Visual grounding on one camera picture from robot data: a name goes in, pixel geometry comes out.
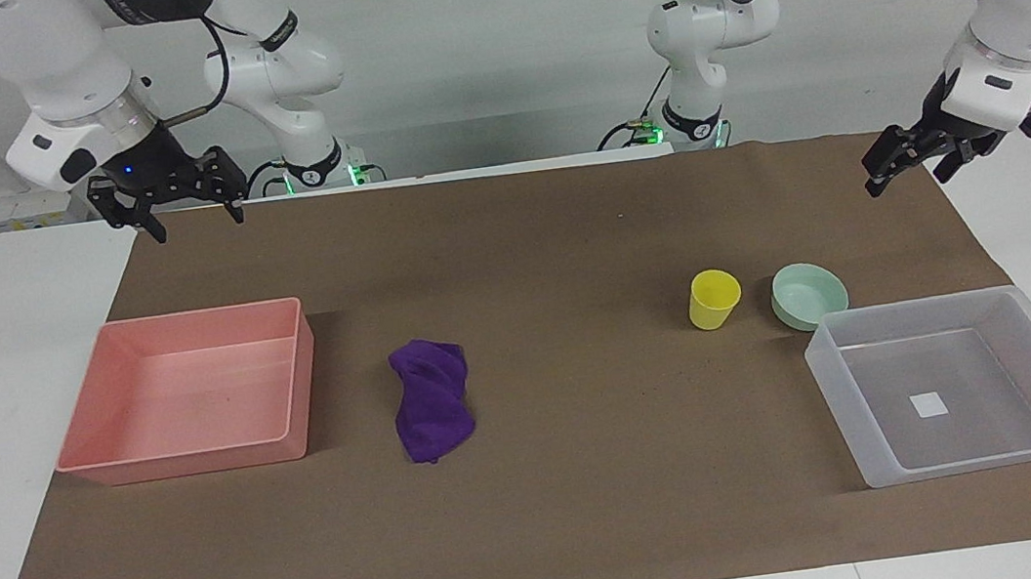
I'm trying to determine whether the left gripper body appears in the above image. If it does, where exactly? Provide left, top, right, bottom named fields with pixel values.
left=905, top=65, right=1010, bottom=158

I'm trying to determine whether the black cable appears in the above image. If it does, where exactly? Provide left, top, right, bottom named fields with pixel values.
left=146, top=11, right=238, bottom=131
left=589, top=63, right=685, bottom=153
left=242, top=157, right=295, bottom=201

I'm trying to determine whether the purple cloth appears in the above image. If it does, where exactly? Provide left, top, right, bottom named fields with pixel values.
left=386, top=333, right=482, bottom=469

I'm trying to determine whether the light green bowl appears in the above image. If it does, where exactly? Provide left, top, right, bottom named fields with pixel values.
left=766, top=257, right=853, bottom=337

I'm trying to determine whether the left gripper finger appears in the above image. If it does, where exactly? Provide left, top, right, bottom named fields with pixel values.
left=857, top=120, right=945, bottom=199
left=928, top=136, right=1004, bottom=186

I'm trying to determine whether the yellow plastic cup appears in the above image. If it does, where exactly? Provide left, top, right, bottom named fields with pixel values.
left=683, top=266, right=747, bottom=334

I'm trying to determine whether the pink plastic box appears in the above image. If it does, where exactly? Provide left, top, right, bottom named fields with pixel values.
left=38, top=295, right=331, bottom=494

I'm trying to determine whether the clear plastic box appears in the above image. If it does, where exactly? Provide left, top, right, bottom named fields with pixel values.
left=799, top=282, right=1031, bottom=497

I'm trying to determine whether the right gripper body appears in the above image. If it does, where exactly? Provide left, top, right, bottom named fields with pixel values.
left=95, top=119, right=213, bottom=216

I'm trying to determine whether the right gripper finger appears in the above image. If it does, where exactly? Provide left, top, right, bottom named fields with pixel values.
left=182, top=142, right=255, bottom=230
left=85, top=170, right=170, bottom=253

